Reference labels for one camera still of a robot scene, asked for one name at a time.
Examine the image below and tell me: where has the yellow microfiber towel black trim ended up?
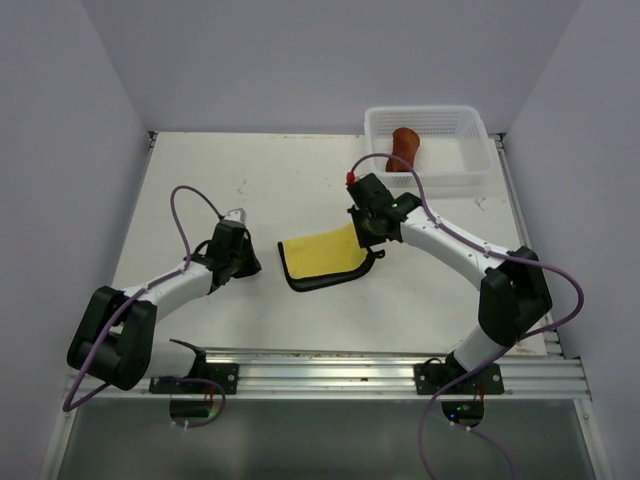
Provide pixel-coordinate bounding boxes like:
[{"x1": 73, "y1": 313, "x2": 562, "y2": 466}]
[{"x1": 277, "y1": 223, "x2": 385, "y2": 293}]

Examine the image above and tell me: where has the brown microfiber towel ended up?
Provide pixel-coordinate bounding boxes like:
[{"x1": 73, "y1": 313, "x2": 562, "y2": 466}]
[{"x1": 385, "y1": 127, "x2": 421, "y2": 173}]

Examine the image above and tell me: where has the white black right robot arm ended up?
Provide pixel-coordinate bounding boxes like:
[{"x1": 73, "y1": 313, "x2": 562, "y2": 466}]
[{"x1": 346, "y1": 172, "x2": 552, "y2": 393}]

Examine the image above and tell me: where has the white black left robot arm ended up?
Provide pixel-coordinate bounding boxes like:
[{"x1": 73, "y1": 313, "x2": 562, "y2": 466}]
[{"x1": 67, "y1": 219, "x2": 261, "y2": 393}]

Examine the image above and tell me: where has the white perforated plastic basket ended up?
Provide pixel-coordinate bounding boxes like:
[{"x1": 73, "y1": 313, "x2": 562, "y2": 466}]
[{"x1": 364, "y1": 105, "x2": 498, "y2": 189}]

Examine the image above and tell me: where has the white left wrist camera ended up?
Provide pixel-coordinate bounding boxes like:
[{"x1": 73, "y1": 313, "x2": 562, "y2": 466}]
[{"x1": 224, "y1": 208, "x2": 247, "y2": 225}]

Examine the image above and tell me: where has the aluminium table edge rail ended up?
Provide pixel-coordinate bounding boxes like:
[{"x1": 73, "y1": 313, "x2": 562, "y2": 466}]
[{"x1": 64, "y1": 353, "x2": 591, "y2": 401}]

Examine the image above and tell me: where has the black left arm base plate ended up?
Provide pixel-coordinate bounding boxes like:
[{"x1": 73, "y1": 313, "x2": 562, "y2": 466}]
[{"x1": 149, "y1": 362, "x2": 239, "y2": 395}]

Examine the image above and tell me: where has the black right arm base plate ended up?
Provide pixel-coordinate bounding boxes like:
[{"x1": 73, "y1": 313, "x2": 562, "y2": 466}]
[{"x1": 413, "y1": 362, "x2": 505, "y2": 396}]

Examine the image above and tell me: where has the aluminium right side rail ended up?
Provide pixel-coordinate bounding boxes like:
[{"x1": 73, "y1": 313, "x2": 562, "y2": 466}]
[{"x1": 489, "y1": 134, "x2": 565, "y2": 359}]

